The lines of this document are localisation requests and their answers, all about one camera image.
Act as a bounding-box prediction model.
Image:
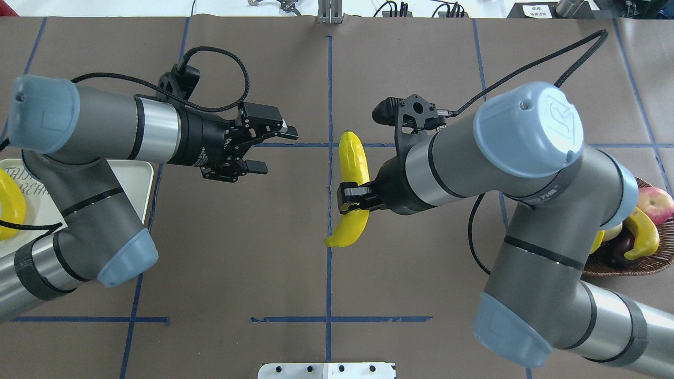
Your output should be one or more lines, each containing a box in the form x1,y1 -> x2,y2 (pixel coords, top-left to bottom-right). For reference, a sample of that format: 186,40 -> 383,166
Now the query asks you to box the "aluminium frame post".
317,0 -> 344,24

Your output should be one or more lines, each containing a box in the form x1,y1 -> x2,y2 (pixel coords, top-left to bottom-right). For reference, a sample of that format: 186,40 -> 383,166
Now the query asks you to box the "white bear tray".
2,158 -> 154,226

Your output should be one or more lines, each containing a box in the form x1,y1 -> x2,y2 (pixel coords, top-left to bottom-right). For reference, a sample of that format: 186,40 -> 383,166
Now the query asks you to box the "white pedestal column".
257,362 -> 398,378

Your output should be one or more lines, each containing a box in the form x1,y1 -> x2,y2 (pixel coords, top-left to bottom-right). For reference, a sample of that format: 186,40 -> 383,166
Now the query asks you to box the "pale pink-white apple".
602,222 -> 623,243

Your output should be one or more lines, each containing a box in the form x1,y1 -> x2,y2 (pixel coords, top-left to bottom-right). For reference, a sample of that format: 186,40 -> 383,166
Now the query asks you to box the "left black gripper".
179,102 -> 299,182

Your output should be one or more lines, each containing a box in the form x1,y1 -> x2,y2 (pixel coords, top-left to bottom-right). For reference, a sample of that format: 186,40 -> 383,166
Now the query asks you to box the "brown wicker basket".
582,177 -> 674,277

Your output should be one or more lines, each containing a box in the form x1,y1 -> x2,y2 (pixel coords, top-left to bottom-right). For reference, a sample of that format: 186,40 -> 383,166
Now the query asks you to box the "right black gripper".
337,157 -> 422,215

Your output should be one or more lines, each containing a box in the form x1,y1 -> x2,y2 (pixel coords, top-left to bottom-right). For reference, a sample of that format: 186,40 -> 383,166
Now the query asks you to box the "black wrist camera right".
371,94 -> 453,160

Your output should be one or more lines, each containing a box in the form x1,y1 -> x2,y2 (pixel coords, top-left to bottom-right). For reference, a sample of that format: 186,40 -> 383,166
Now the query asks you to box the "dark purple plum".
605,230 -> 638,267

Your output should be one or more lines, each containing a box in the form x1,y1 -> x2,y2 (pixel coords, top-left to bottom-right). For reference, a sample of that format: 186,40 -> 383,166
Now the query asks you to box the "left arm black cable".
71,46 -> 250,113

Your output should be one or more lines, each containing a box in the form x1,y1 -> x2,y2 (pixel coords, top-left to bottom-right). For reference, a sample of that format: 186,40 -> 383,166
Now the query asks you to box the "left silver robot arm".
2,69 -> 298,322

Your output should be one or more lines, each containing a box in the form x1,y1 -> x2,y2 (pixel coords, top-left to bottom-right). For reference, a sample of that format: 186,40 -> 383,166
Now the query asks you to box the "yellow starfruit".
589,230 -> 605,255

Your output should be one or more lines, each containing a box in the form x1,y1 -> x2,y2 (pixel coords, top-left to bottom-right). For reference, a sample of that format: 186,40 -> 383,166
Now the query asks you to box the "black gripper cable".
448,29 -> 609,117

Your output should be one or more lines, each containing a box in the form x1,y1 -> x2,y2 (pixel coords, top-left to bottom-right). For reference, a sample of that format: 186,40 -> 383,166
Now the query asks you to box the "yellow banana carried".
1,170 -> 27,225

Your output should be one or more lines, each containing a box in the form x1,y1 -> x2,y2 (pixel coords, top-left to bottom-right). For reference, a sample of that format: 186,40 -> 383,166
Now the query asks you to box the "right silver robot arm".
338,82 -> 672,378

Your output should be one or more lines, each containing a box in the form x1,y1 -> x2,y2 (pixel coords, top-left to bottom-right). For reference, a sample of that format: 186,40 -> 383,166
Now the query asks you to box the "yellow banana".
623,207 -> 660,261
324,131 -> 371,248

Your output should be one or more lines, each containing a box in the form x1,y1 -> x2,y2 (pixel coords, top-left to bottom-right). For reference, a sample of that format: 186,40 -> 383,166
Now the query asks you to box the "red apple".
636,186 -> 673,226

